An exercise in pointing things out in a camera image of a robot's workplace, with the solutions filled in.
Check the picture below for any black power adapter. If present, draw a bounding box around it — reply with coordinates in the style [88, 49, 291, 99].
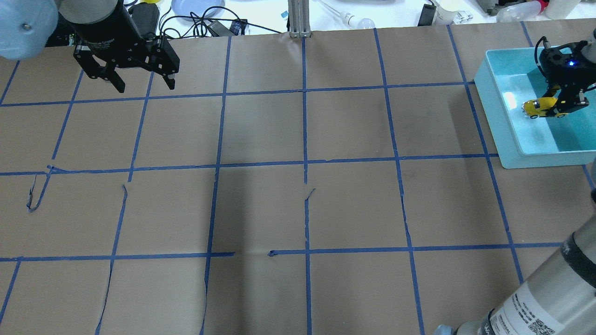
[417, 4, 437, 26]

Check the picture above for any blue plate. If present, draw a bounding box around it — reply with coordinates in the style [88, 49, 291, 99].
[171, 0, 225, 20]

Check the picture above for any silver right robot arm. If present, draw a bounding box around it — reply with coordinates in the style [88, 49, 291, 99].
[435, 32, 595, 335]

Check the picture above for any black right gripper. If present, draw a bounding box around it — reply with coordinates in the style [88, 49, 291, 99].
[539, 40, 595, 117]

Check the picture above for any aluminium frame post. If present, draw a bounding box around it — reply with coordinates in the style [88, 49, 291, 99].
[287, 0, 312, 39]

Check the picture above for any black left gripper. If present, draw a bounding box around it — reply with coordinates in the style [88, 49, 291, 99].
[72, 5, 180, 93]

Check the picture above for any clear plastic bottle red cap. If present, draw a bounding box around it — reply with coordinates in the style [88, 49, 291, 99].
[496, 0, 549, 23]

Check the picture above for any white paper cup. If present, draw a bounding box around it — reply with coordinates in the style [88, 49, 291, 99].
[432, 0, 461, 25]

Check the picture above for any turquoise plastic bin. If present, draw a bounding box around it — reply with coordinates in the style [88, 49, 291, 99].
[474, 47, 596, 169]

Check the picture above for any light bulb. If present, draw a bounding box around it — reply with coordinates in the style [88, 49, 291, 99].
[318, 0, 375, 29]

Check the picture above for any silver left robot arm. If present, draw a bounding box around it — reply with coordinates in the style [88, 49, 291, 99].
[0, 0, 180, 93]

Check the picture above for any yellow toy beetle car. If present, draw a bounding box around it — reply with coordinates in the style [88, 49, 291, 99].
[523, 98, 558, 119]

